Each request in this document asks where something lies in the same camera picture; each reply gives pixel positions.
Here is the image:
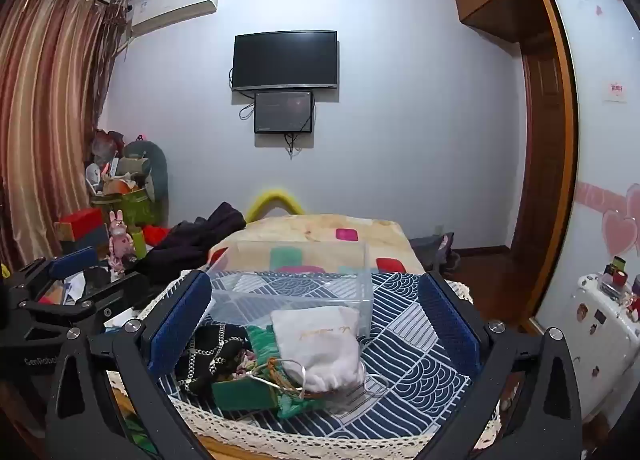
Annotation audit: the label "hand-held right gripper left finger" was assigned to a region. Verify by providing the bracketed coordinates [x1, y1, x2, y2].
[45, 270, 213, 460]

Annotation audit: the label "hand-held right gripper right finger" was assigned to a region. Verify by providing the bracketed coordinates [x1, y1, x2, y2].
[419, 272, 584, 460]

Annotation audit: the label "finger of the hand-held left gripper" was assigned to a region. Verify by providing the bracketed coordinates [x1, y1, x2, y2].
[75, 272, 155, 323]
[10, 246, 101, 291]

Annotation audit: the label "black chain-strap bag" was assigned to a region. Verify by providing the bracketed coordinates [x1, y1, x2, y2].
[175, 322, 252, 397]

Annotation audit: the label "green fabric pouch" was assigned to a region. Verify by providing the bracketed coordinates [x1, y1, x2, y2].
[246, 325, 322, 419]

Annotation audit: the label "clear plastic storage box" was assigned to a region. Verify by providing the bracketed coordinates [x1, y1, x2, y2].
[202, 240, 374, 341]

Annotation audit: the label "white drawstring pouch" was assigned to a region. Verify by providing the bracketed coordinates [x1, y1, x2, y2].
[270, 306, 368, 394]

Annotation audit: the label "red box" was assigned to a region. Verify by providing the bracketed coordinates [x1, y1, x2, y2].
[54, 208, 109, 243]

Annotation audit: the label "pink bunny toy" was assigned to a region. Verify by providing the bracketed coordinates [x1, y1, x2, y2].
[107, 210, 137, 274]

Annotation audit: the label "navy patterned cloth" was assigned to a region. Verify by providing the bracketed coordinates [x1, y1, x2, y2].
[150, 270, 475, 442]

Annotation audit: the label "green gift bag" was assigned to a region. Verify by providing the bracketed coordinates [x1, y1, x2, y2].
[91, 187, 162, 229]

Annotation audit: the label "dark clothes pile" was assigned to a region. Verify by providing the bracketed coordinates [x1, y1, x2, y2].
[134, 202, 247, 287]

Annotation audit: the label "green cardboard box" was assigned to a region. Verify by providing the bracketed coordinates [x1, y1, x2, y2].
[210, 374, 281, 412]

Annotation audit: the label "white cabinet with stickers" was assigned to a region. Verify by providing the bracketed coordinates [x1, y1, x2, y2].
[544, 271, 640, 422]

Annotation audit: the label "yellow curved pillow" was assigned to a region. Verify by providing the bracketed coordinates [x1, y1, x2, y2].
[244, 187, 306, 221]

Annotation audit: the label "striped brown curtain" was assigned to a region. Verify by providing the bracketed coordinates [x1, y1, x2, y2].
[0, 0, 132, 271]

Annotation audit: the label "pink heart stickers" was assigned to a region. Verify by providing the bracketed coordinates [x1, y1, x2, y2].
[575, 182, 640, 259]

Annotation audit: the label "white wardrobe sliding door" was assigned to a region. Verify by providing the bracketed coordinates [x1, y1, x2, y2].
[534, 0, 640, 333]

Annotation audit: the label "white air conditioner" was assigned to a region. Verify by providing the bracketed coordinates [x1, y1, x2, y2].
[127, 0, 221, 38]

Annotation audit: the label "silver wire hoop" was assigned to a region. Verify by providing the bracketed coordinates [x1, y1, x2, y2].
[250, 359, 307, 400]

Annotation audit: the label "small black wall monitor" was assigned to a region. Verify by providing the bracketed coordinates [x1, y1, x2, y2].
[253, 90, 315, 135]

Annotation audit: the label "wall-mounted black television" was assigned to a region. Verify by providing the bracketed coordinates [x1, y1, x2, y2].
[231, 30, 340, 92]

